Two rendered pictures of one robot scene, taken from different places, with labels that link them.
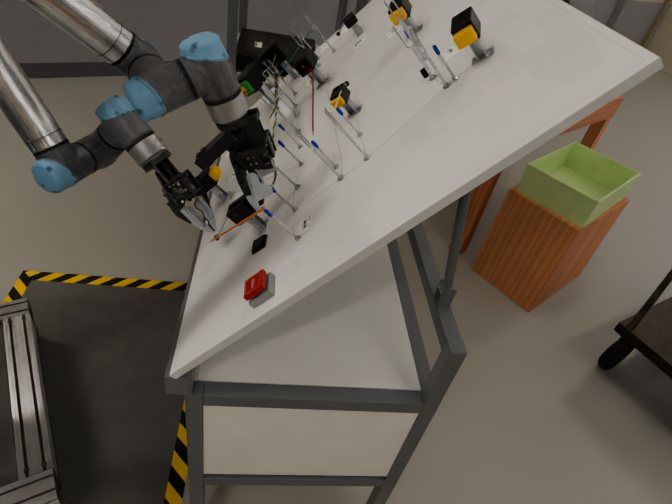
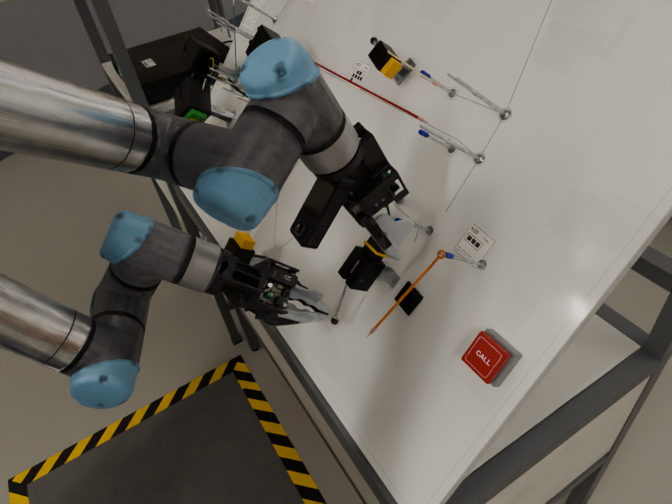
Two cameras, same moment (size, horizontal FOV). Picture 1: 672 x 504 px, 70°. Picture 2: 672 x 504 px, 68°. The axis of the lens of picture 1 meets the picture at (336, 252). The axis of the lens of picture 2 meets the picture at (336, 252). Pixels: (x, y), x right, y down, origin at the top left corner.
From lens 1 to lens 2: 0.54 m
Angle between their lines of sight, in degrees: 11
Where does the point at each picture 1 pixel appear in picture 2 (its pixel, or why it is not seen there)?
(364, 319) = not seen: hidden behind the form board
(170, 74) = (264, 135)
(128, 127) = (164, 249)
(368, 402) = (612, 397)
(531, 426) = (628, 303)
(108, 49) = (129, 149)
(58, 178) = (123, 382)
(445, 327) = (659, 264)
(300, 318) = not seen: hidden behind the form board
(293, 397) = (541, 448)
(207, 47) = (300, 63)
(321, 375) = (539, 400)
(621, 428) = not seen: outside the picture
